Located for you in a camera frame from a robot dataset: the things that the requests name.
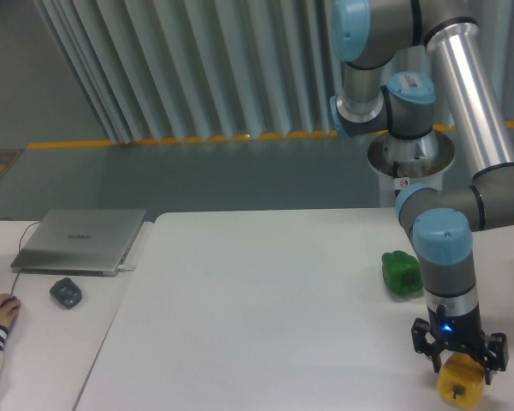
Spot black mouse cable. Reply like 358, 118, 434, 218
0, 217, 42, 297

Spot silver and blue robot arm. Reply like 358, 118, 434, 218
330, 1, 514, 380

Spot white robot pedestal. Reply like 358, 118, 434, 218
368, 130, 455, 207

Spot dark earbuds case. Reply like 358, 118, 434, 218
50, 277, 82, 309

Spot yellow bell pepper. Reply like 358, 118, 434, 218
437, 352, 485, 409

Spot person's hand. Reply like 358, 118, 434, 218
0, 294, 21, 331

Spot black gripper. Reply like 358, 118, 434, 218
410, 305, 507, 384

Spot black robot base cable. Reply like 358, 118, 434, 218
391, 160, 406, 200

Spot silver closed laptop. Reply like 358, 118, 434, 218
10, 209, 146, 277

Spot white usb dongle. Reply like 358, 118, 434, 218
118, 265, 135, 272

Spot white folding partition screen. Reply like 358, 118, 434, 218
32, 0, 514, 146

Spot green bell pepper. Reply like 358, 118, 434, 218
381, 250, 423, 297

